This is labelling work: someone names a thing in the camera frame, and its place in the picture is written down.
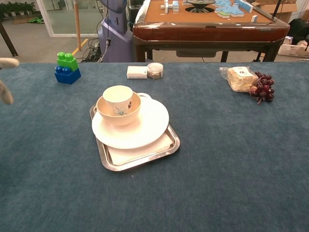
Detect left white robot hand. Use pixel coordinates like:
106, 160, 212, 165
0, 57, 20, 105

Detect cream cup with blue print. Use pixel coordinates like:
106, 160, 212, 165
102, 85, 133, 116

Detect blue purple robot base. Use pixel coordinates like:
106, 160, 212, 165
98, 0, 134, 63

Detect dark slanted table leg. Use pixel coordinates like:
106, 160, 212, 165
0, 21, 19, 58

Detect potted green plants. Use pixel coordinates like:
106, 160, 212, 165
0, 1, 36, 17

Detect green toy building block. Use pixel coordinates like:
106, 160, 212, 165
56, 52, 80, 72

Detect blue toy building block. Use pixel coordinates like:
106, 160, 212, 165
54, 66, 82, 85

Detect wooden pole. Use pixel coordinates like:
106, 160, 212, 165
73, 0, 82, 51

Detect cream bowl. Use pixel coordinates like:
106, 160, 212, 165
96, 91, 141, 127

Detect small white box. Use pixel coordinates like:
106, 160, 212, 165
126, 65, 148, 79

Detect clear jar of clips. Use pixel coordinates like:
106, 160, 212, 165
146, 62, 164, 79

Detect white round plate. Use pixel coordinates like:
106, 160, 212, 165
91, 97, 169, 150

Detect silver metal tray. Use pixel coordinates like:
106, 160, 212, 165
89, 92, 181, 172

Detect stacked mahjong tiles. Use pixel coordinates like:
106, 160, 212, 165
160, 0, 181, 14

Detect brown mahjong table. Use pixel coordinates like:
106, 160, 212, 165
132, 0, 290, 63

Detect black dice dome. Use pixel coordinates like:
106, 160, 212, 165
185, 0, 216, 13

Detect heap of mahjong tiles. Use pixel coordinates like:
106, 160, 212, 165
214, 0, 254, 19

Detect wrapped bread packet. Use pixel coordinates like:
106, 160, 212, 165
219, 66, 260, 93

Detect blue table cloth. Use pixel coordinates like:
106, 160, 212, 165
0, 62, 309, 232

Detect dark red grape bunch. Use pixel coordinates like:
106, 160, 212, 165
249, 71, 275, 105

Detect cardboard box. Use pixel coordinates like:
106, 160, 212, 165
255, 0, 309, 24

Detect white plastic basket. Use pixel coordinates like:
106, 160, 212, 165
277, 43, 309, 58

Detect tangled black floor cables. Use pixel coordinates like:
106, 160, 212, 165
81, 38, 107, 63

